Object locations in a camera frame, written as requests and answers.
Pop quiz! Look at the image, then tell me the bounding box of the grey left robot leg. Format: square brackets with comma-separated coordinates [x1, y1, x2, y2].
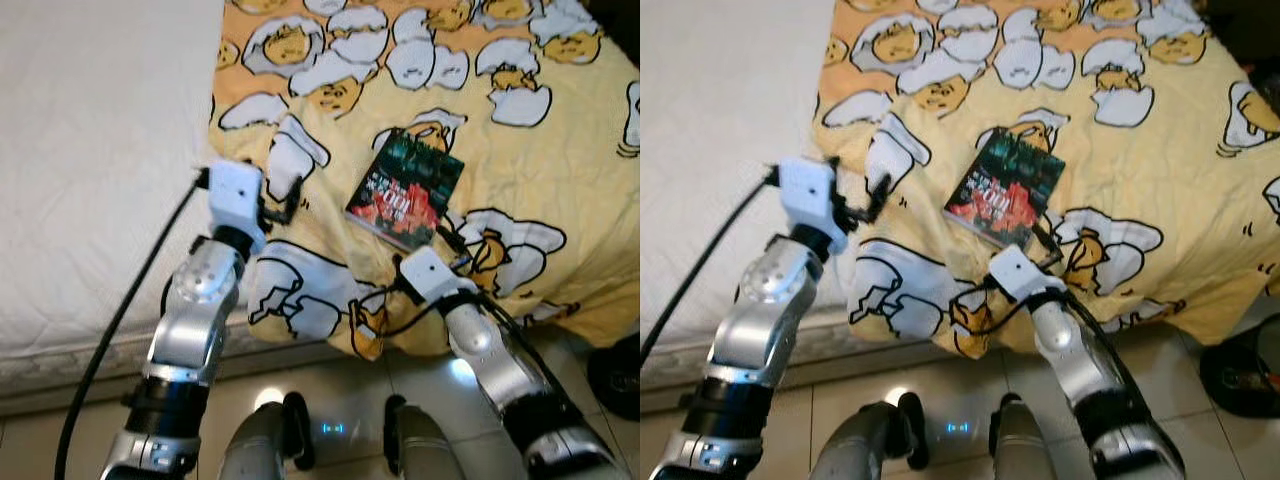
[810, 392, 929, 480]
[218, 392, 316, 480]

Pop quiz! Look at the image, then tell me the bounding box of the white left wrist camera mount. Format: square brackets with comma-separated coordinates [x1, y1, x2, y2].
[778, 155, 849, 236]
[205, 160, 269, 236]

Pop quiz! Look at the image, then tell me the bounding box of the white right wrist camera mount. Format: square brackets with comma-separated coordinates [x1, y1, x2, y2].
[397, 247, 479, 306]
[988, 245, 1069, 304]

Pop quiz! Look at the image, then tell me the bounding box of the black round floor object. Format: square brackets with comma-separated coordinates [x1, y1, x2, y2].
[585, 333, 641, 421]
[1198, 322, 1280, 419]

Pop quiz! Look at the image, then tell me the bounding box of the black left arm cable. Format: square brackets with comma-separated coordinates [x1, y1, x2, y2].
[640, 168, 781, 371]
[55, 170, 211, 480]

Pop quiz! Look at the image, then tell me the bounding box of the yellow egg cartoon blanket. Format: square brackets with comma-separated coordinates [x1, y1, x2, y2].
[812, 0, 1280, 361]
[208, 0, 641, 361]

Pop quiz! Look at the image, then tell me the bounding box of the white quilted mattress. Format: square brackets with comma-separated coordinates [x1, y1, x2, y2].
[640, 0, 961, 401]
[0, 0, 351, 401]

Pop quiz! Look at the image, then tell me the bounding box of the grey right robot leg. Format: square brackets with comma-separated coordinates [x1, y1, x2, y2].
[988, 395, 1046, 480]
[383, 395, 471, 480]

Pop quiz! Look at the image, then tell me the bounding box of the grey robot leg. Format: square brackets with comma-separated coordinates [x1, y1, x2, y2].
[218, 392, 316, 480]
[988, 395, 1046, 480]
[383, 395, 471, 480]
[810, 392, 929, 480]

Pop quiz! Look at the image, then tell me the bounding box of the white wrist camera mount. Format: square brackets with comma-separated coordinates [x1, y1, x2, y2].
[397, 247, 479, 306]
[988, 245, 1069, 304]
[205, 160, 269, 236]
[778, 155, 849, 236]

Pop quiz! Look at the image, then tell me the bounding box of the dark book red print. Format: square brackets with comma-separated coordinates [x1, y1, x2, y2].
[942, 127, 1066, 251]
[344, 127, 467, 253]

